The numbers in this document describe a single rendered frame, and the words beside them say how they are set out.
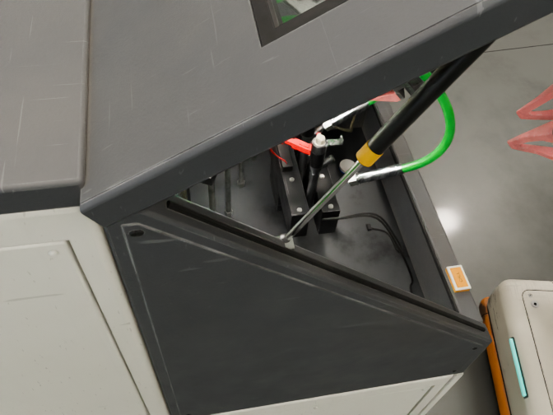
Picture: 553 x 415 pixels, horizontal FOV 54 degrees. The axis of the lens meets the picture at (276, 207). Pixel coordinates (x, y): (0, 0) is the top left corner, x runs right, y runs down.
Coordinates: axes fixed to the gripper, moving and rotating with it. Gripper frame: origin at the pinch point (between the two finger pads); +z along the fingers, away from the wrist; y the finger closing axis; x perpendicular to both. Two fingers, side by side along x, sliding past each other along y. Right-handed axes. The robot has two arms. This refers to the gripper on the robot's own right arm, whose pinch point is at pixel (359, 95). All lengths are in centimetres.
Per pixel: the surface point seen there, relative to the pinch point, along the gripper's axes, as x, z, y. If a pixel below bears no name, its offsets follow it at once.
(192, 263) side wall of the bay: 41.6, 5.7, 22.4
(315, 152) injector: 3.0, 12.4, -4.3
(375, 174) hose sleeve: 11.2, 1.8, -7.4
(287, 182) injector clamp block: -0.5, 25.0, -10.9
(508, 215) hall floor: -74, 25, -149
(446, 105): 11.9, -14.6, 0.3
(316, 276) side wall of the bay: 37.7, 0.9, 7.9
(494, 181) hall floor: -92, 27, -147
